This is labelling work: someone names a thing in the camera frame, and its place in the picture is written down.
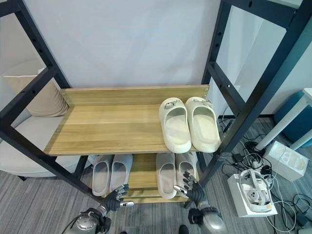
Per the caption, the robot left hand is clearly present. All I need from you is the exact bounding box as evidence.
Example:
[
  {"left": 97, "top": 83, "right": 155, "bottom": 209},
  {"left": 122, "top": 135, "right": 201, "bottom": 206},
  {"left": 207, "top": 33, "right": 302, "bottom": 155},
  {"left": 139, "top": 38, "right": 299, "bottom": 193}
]
[{"left": 103, "top": 184, "right": 135, "bottom": 212}]

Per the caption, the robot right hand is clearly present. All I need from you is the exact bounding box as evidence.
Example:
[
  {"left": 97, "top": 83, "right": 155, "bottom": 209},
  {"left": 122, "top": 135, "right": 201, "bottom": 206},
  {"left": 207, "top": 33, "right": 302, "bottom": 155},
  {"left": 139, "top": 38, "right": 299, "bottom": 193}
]
[{"left": 173, "top": 171, "right": 208, "bottom": 203}]

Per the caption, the narrow wooden rack shelf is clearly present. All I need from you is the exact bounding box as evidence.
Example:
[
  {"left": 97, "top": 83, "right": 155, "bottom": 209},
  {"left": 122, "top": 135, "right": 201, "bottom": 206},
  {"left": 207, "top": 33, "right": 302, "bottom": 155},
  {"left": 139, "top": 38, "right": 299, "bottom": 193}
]
[{"left": 85, "top": 152, "right": 198, "bottom": 204}]

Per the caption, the wide wooden rack shelf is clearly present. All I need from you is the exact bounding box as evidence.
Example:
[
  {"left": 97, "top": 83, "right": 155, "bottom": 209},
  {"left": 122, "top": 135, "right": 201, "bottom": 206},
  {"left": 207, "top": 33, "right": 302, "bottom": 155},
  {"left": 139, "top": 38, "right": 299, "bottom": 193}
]
[{"left": 43, "top": 84, "right": 222, "bottom": 156}]

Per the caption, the grey fabric slipper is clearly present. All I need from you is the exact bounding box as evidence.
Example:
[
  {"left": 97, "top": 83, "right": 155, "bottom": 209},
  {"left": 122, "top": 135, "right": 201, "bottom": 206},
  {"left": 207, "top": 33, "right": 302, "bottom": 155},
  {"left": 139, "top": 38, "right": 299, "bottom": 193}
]
[
  {"left": 91, "top": 155, "right": 114, "bottom": 196},
  {"left": 109, "top": 154, "right": 134, "bottom": 194}
]

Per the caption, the beige rubber slipper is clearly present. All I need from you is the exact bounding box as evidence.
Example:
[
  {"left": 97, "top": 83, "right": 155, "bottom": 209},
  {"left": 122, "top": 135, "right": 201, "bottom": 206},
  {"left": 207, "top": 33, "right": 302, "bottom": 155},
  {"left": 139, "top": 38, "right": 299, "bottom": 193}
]
[
  {"left": 175, "top": 153, "right": 197, "bottom": 195},
  {"left": 156, "top": 153, "right": 177, "bottom": 199}
]

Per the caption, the white flat headset box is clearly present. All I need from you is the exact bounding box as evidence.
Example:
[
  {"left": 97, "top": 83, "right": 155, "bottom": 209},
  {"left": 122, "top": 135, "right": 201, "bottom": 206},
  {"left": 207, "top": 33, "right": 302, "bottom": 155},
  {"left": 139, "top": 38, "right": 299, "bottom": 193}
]
[{"left": 227, "top": 173, "right": 279, "bottom": 218}]

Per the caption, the white VR headset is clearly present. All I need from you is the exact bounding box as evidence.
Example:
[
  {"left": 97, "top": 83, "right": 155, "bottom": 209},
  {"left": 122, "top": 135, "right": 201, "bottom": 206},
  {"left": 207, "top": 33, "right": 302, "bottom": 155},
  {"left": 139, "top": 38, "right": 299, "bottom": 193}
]
[{"left": 238, "top": 169, "right": 273, "bottom": 213}]

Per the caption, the cream rubber slipper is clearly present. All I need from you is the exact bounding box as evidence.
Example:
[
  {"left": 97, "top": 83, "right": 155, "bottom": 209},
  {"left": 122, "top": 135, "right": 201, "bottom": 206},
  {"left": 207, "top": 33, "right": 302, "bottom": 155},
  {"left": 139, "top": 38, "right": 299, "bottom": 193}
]
[
  {"left": 158, "top": 97, "right": 192, "bottom": 154},
  {"left": 185, "top": 96, "right": 222, "bottom": 153}
]

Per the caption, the white box with moulded insert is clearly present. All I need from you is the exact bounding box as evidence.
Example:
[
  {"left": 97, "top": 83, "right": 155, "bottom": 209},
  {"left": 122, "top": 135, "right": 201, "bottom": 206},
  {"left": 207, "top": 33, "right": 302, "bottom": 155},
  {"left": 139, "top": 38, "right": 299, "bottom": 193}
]
[{"left": 263, "top": 140, "right": 309, "bottom": 182}]

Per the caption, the light grey armchair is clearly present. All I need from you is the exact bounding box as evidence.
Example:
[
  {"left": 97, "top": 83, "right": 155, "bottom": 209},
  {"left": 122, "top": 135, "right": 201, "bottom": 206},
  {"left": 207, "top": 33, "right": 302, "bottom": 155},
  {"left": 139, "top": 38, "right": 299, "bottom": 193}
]
[{"left": 0, "top": 16, "right": 85, "bottom": 181}]

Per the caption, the white table leg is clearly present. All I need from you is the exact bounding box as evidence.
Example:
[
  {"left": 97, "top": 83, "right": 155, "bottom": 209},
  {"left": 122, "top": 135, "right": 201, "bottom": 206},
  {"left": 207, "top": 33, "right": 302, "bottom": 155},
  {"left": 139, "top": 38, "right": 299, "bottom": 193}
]
[
  {"left": 255, "top": 94, "right": 309, "bottom": 151},
  {"left": 291, "top": 129, "right": 312, "bottom": 151}
]

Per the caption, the beige cushion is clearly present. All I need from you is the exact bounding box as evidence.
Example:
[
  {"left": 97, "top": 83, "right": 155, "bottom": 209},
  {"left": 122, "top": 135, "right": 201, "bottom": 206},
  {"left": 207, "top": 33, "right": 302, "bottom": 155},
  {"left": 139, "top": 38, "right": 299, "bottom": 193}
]
[{"left": 3, "top": 67, "right": 70, "bottom": 118}]

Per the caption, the white table top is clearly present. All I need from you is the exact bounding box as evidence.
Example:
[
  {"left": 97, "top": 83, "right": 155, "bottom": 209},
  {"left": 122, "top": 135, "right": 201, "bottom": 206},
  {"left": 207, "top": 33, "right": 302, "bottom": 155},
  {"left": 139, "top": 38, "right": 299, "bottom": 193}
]
[{"left": 303, "top": 86, "right": 312, "bottom": 106}]

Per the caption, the black cable by wall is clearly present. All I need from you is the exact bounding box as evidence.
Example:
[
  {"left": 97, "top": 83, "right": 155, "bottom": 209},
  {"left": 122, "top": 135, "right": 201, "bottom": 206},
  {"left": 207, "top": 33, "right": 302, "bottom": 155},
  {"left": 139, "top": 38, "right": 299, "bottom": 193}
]
[{"left": 217, "top": 106, "right": 235, "bottom": 134}]

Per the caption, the white cable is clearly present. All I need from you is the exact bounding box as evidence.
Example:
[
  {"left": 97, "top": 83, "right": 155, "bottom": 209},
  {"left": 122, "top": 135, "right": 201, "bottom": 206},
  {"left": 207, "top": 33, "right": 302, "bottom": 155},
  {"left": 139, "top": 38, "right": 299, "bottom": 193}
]
[{"left": 265, "top": 177, "right": 312, "bottom": 233}]

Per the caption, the black metal shoe rack frame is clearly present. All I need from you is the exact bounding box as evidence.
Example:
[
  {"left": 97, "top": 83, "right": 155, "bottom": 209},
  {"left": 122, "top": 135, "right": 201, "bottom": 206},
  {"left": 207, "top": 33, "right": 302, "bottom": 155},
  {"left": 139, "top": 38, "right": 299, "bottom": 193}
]
[{"left": 0, "top": 0, "right": 312, "bottom": 210}]

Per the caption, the black cable loop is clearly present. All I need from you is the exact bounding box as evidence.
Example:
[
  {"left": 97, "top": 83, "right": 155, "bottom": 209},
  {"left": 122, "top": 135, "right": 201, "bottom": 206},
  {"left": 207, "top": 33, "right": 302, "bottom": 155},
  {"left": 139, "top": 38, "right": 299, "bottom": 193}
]
[{"left": 292, "top": 193, "right": 312, "bottom": 228}]

